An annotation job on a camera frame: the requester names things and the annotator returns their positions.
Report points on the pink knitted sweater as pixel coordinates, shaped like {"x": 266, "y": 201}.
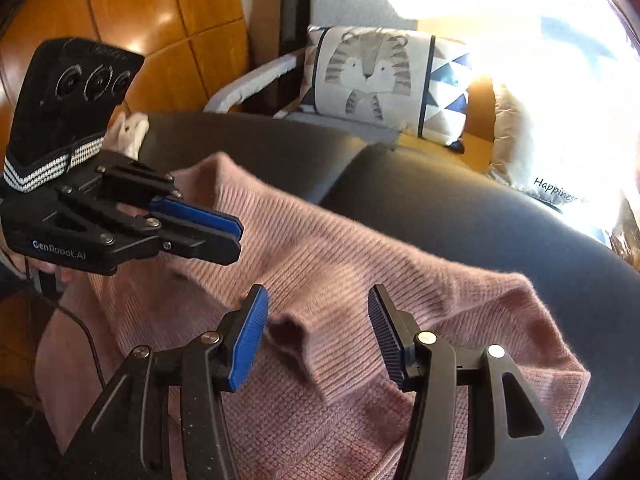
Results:
{"x": 325, "y": 260}

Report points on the grey sofa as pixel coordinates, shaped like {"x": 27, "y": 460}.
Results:
{"x": 350, "y": 0}

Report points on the person's left hand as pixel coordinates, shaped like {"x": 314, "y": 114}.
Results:
{"x": 52, "y": 270}

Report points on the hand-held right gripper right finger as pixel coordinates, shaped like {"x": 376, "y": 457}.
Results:
{"x": 387, "y": 340}

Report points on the tiger print cushion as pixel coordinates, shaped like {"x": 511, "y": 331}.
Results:
{"x": 370, "y": 75}

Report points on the folded beige cloth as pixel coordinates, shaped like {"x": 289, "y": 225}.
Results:
{"x": 130, "y": 135}

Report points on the wooden wardrobe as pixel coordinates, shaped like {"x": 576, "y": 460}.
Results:
{"x": 150, "y": 25}

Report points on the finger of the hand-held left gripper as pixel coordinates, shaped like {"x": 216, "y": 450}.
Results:
{"x": 205, "y": 250}
{"x": 200, "y": 215}

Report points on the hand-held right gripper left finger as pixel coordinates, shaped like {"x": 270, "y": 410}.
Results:
{"x": 247, "y": 345}

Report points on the pale beige cushion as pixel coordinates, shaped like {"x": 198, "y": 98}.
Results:
{"x": 530, "y": 150}

